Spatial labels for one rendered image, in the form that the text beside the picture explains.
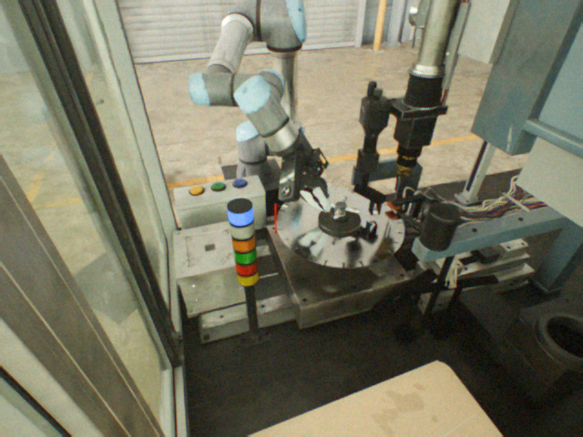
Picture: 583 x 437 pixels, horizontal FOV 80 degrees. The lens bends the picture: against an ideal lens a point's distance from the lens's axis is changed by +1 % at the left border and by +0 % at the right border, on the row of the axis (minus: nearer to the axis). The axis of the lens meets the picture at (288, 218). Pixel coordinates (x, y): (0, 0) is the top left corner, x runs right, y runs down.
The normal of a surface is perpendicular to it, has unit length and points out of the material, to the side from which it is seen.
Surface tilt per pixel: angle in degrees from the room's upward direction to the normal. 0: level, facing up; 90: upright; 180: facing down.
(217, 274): 90
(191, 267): 0
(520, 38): 90
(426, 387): 0
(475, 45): 90
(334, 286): 0
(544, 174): 90
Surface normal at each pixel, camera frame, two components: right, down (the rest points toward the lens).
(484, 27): -0.96, 0.18
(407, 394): 0.00, -0.78
